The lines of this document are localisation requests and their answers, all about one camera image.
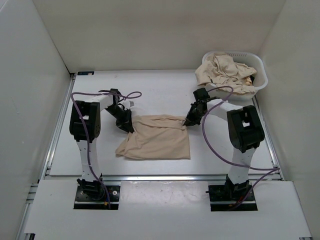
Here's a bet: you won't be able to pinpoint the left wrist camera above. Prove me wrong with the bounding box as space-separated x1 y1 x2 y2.
122 100 135 110

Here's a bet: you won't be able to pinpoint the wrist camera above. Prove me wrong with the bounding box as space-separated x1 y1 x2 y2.
193 87 210 101
122 100 135 110

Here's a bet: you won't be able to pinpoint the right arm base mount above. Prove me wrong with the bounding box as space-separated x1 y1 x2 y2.
206 176 258 212

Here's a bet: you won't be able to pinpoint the blue white sticker label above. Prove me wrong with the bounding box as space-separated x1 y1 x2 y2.
77 71 95 76

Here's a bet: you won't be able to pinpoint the aluminium rail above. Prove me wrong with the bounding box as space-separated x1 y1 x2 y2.
36 173 282 184
252 96 280 168
38 73 77 181

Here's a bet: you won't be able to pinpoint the white laundry basket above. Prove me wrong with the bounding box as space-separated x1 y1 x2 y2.
195 51 268 101

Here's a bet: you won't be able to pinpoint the beige clothes pile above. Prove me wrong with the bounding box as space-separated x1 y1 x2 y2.
195 52 257 95

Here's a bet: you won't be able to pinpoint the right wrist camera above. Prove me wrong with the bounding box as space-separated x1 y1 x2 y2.
193 87 210 101

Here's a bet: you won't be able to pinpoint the left aluminium rail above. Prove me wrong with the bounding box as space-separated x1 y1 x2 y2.
38 73 77 181

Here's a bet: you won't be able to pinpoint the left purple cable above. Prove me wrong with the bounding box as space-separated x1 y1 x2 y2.
70 90 143 206

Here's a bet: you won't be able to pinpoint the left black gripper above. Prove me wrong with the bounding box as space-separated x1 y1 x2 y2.
104 105 134 135

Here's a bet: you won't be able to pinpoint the right aluminium rail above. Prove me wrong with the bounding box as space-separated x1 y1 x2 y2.
252 96 280 168

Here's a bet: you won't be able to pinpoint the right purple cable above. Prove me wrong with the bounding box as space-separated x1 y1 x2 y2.
201 86 281 208

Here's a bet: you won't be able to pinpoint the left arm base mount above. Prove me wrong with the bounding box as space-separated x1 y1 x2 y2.
73 178 121 210

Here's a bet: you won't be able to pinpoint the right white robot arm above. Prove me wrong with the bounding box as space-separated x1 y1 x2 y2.
184 98 265 200

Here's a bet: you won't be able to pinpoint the front aluminium rail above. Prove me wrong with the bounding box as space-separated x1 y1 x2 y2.
36 173 282 184

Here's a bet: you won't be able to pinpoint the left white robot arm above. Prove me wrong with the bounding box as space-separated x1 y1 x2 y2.
69 88 142 204

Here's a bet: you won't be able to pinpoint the purple cable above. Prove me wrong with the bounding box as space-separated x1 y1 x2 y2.
70 90 143 206
201 86 281 208

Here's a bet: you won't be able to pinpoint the beige trousers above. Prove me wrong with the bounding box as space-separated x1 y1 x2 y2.
115 114 191 160

